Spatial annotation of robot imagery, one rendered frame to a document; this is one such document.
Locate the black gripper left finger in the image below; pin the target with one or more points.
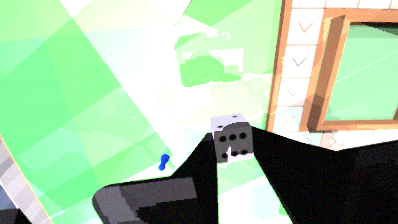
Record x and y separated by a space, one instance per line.
190 193

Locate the grey die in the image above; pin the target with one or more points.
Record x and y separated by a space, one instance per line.
233 138

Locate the square game board with central tray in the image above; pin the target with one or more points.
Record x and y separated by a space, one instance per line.
357 85

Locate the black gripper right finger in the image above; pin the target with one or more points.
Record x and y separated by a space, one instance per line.
317 185

